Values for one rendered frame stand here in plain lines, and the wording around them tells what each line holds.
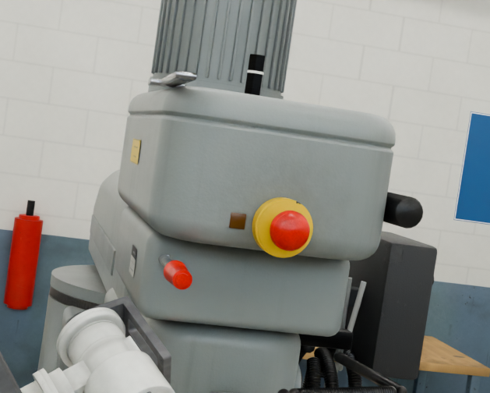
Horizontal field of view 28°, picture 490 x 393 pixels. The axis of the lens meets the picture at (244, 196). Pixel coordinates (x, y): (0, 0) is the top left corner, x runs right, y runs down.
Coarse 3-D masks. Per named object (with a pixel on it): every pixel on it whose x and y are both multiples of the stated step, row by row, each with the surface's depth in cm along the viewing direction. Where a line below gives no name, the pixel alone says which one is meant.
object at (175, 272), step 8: (160, 256) 107; (168, 256) 108; (168, 264) 98; (176, 264) 97; (184, 264) 99; (168, 272) 96; (176, 272) 94; (184, 272) 94; (168, 280) 97; (176, 280) 94; (184, 280) 94; (184, 288) 94
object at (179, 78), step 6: (174, 72) 92; (180, 72) 91; (186, 72) 91; (168, 78) 98; (174, 78) 93; (180, 78) 91; (186, 78) 91; (192, 78) 91; (150, 84) 112; (156, 84) 111; (162, 84) 108; (168, 84) 105; (174, 84) 104; (180, 84) 102
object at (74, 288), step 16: (64, 272) 178; (80, 272) 181; (96, 272) 184; (64, 288) 168; (80, 288) 165; (96, 288) 166; (48, 304) 174; (64, 304) 168; (80, 304) 165; (96, 304) 163; (48, 320) 172; (64, 320) 160; (48, 336) 170; (48, 352) 167; (48, 368) 165; (64, 368) 156
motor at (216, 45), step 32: (192, 0) 136; (224, 0) 135; (256, 0) 136; (288, 0) 140; (160, 32) 141; (192, 32) 136; (224, 32) 135; (256, 32) 137; (288, 32) 142; (160, 64) 140; (192, 64) 136; (224, 64) 136
